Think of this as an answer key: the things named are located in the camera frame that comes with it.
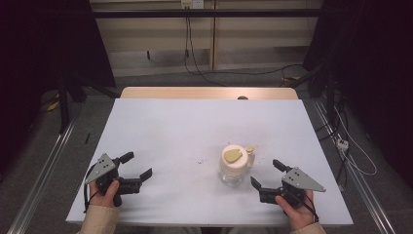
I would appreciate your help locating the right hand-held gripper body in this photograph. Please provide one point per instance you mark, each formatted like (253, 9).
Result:
(300, 182)

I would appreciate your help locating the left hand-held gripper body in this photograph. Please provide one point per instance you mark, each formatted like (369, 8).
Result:
(105, 172)

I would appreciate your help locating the glass jar with cream lid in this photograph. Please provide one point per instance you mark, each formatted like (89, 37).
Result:
(235, 164)

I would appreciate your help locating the person's left hand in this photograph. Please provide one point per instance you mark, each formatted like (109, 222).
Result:
(103, 197)

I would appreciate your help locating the person's right hand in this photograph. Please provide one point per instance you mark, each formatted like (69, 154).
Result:
(297, 214)

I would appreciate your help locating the small black stick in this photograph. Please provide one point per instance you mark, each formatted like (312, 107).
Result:
(87, 138)

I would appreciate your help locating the white power strip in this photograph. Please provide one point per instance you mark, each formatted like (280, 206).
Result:
(342, 144)

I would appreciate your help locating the white table mat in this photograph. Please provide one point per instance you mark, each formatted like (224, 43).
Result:
(181, 130)

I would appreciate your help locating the black metal stand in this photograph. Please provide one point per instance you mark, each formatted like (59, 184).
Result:
(330, 97)
(64, 107)

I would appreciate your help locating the yellow floor tape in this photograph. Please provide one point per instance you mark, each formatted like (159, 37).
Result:
(52, 106)

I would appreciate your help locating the black curtain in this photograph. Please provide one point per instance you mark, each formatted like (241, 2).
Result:
(39, 48)
(373, 65)

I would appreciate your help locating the black horizontal bar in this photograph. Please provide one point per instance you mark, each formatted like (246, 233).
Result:
(195, 13)

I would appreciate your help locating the aluminium floor rail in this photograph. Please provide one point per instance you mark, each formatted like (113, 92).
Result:
(42, 172)
(363, 191)

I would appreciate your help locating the wooden vertical post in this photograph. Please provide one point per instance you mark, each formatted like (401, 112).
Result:
(213, 35)

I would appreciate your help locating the white wall socket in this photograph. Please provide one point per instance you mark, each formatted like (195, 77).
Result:
(192, 3)

